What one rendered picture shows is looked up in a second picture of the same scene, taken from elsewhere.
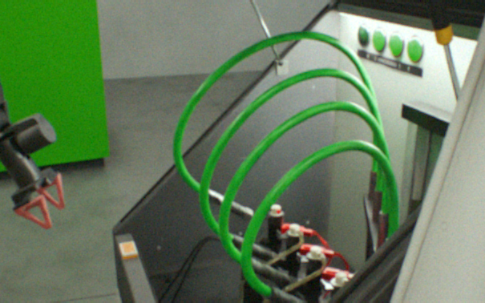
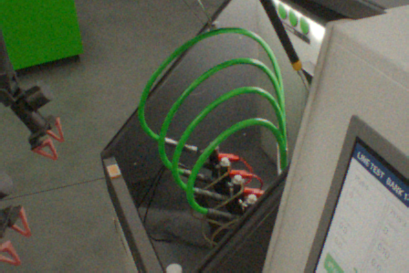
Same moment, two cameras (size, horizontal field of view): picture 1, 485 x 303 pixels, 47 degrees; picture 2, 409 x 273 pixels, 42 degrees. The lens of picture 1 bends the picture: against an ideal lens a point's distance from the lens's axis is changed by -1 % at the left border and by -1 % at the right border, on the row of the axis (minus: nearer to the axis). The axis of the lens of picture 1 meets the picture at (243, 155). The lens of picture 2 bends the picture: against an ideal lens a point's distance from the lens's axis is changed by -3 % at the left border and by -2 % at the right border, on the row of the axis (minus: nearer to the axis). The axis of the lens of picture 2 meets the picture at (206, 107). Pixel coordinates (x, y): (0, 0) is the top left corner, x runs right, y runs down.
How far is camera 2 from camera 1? 0.44 m
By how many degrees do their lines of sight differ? 10
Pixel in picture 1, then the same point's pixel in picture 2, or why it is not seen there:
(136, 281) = (122, 195)
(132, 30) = not seen: outside the picture
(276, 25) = not seen: outside the picture
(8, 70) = not seen: outside the picture
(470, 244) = (311, 191)
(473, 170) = (312, 149)
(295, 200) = (233, 120)
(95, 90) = not seen: outside the picture
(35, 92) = (14, 5)
